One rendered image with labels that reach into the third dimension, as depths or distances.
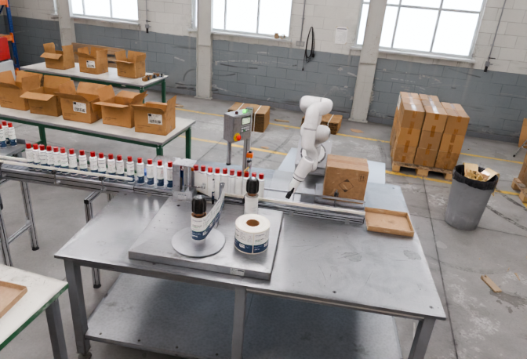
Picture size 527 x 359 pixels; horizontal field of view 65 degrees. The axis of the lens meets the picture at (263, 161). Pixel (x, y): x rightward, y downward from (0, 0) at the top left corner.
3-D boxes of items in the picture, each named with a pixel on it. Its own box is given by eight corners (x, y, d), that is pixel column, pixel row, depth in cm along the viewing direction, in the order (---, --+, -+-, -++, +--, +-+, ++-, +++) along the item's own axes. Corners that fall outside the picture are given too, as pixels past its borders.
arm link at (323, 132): (307, 135, 339) (307, 119, 318) (330, 138, 336) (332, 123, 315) (305, 147, 334) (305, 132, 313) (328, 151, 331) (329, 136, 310)
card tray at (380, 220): (367, 230, 274) (368, 225, 272) (364, 211, 298) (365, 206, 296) (413, 237, 271) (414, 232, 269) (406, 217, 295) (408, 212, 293)
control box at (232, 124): (223, 139, 283) (223, 113, 275) (240, 134, 295) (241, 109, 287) (232, 143, 277) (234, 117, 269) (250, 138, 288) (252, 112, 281)
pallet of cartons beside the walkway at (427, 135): (453, 181, 560) (471, 118, 525) (390, 171, 577) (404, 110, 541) (441, 150, 668) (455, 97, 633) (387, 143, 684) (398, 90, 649)
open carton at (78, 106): (54, 121, 436) (49, 87, 421) (81, 110, 477) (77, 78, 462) (87, 126, 429) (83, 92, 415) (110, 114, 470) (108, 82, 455)
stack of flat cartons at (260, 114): (226, 128, 695) (227, 109, 683) (234, 118, 744) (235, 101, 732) (263, 132, 686) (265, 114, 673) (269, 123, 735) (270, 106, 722)
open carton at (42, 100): (19, 116, 445) (13, 81, 430) (46, 105, 485) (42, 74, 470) (52, 120, 439) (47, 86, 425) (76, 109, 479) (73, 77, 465)
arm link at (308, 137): (314, 127, 284) (307, 170, 289) (300, 127, 272) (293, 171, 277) (325, 129, 278) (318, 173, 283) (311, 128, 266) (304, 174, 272)
